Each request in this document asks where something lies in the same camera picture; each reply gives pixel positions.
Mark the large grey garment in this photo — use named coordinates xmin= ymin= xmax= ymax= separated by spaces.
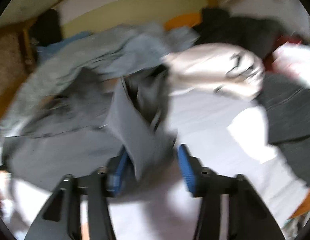
xmin=2 ymin=65 xmax=175 ymax=191

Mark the black clothes pile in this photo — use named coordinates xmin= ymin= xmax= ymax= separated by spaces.
xmin=193 ymin=8 xmax=288 ymax=59

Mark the white bed sheet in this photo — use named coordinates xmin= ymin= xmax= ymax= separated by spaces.
xmin=0 ymin=89 xmax=309 ymax=239

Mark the white folded printed shirt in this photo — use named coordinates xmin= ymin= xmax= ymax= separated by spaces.
xmin=162 ymin=43 xmax=264 ymax=101

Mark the dark grey fleece garment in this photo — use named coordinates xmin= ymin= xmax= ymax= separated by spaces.
xmin=257 ymin=72 xmax=310 ymax=187

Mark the light blue duvet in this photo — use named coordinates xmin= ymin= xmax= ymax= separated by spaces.
xmin=0 ymin=22 xmax=199 ymax=137

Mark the blue cloth at headboard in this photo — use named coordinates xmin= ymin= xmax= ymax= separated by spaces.
xmin=36 ymin=31 xmax=93 ymax=64

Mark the orange pillow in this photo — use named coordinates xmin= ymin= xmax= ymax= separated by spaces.
xmin=164 ymin=12 xmax=202 ymax=31

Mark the black bag on shelf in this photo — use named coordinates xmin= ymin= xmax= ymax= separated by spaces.
xmin=29 ymin=9 xmax=62 ymax=47

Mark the wooden bed frame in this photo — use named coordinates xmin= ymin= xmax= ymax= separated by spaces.
xmin=0 ymin=0 xmax=220 ymax=119

